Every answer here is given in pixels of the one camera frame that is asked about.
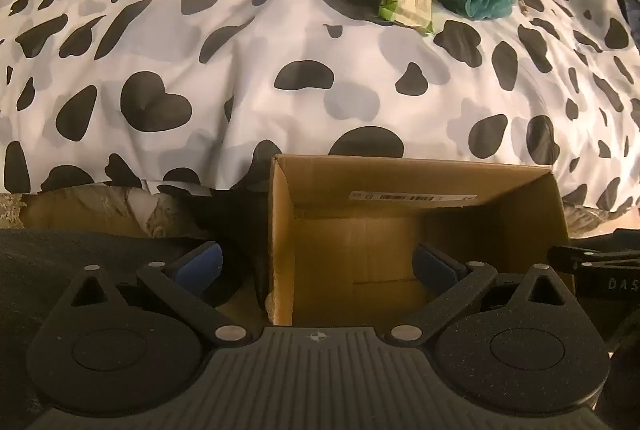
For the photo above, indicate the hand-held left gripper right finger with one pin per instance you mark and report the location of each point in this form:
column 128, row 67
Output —
column 431, row 262

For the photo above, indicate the green wet wipes packet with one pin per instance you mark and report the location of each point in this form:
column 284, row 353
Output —
column 406, row 4

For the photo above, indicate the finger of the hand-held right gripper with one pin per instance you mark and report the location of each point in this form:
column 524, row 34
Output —
column 567, row 256

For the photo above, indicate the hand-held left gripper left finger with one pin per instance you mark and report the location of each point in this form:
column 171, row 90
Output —
column 200, row 266

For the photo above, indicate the cow print blanket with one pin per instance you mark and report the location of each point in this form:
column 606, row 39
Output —
column 250, row 60

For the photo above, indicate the dark cloth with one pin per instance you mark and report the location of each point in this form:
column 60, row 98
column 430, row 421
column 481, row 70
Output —
column 35, row 275

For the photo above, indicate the brown cardboard box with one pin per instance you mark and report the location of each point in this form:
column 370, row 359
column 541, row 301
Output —
column 350, row 250

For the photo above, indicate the floral patterned sheet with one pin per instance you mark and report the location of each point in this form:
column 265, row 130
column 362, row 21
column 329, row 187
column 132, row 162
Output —
column 100, row 210

